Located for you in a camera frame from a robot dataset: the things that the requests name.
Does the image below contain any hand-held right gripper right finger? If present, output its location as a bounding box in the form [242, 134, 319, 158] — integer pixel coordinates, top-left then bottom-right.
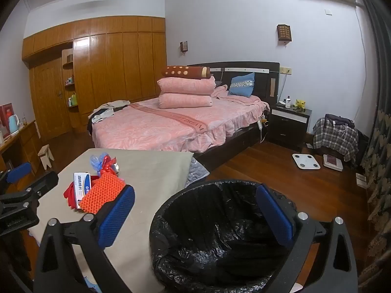
[256, 183, 358, 293]

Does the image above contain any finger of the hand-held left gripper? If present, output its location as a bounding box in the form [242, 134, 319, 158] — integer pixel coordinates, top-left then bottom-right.
[0, 171, 59, 212]
[0, 162, 33, 187]

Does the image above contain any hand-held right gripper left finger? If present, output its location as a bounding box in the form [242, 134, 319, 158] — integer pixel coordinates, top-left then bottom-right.
[33, 185, 136, 293]

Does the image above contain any orange foam mesh net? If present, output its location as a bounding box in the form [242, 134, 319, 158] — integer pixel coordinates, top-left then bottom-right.
[78, 172, 126, 215]

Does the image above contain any red plastic wrapper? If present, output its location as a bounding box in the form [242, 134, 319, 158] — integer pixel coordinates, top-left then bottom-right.
[64, 175, 101, 209]

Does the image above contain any white and blue carton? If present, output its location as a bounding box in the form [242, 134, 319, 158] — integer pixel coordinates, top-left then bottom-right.
[73, 172, 100, 209]

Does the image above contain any red plastic bag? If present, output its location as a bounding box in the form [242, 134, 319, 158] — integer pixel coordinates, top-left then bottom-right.
[99, 156, 118, 178]

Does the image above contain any blue plastic bag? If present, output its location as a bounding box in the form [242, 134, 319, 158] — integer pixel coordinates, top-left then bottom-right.
[89, 152, 108, 171]

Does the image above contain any trash bin with black bag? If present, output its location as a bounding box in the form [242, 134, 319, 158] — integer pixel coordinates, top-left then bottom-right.
[149, 179, 321, 293]

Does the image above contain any wooden desk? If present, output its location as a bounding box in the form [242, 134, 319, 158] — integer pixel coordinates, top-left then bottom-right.
[0, 120, 42, 174]

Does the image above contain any blue and white kettle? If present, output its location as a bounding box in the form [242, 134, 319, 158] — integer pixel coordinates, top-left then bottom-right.
[7, 113, 20, 135]

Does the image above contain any red box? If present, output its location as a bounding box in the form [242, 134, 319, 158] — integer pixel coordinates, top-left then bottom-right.
[0, 103, 14, 138]

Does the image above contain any white bathroom scale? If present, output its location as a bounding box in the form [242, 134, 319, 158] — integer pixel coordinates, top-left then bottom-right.
[292, 153, 321, 170]

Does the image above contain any scale with dark display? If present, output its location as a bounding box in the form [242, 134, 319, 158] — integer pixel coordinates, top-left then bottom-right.
[323, 154, 344, 171]

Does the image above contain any grey quilted mat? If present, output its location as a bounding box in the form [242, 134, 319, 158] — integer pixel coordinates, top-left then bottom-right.
[185, 158, 210, 187]

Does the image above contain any dark nightstand with white stripe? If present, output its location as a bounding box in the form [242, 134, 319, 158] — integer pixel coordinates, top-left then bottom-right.
[268, 102, 312, 145]

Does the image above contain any pile of clothes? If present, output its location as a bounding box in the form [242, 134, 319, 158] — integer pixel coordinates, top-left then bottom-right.
[87, 99, 130, 135]

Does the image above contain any bed with pink bedspread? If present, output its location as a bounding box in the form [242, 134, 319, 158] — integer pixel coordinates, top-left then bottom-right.
[90, 62, 280, 162]

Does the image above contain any plaid cloth bag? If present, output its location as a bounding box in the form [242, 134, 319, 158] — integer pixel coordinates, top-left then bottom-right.
[313, 114, 359, 162]

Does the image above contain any blue pillow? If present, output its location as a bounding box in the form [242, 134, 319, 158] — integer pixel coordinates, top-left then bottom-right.
[228, 73, 255, 96]

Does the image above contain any dark patterned curtain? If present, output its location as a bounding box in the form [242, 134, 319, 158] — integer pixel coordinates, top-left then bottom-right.
[356, 0, 391, 281]

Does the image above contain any wooden wardrobe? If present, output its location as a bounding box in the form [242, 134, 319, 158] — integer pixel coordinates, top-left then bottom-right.
[21, 17, 167, 142]

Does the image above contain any brown dotted bolster pillow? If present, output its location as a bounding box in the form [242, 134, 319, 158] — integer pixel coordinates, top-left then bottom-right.
[161, 65, 211, 79]

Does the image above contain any large brown wall lamp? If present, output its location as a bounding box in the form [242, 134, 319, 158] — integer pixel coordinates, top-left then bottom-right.
[277, 24, 293, 42]

